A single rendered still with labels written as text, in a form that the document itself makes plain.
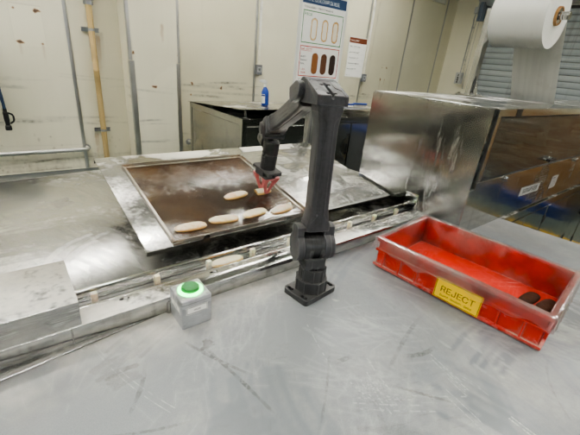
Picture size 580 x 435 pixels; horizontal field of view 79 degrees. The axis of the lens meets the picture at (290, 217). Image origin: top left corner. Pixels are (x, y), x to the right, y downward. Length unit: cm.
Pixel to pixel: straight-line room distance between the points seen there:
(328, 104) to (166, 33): 372
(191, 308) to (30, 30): 391
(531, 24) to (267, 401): 188
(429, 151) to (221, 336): 107
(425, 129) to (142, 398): 129
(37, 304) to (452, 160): 133
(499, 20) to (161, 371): 199
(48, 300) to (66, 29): 385
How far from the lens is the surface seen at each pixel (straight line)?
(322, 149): 82
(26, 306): 84
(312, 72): 211
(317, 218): 86
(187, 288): 82
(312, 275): 90
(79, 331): 85
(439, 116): 149
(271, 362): 77
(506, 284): 127
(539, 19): 207
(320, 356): 80
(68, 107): 454
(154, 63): 439
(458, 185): 147
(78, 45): 451
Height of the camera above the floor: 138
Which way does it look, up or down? 24 degrees down
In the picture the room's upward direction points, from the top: 6 degrees clockwise
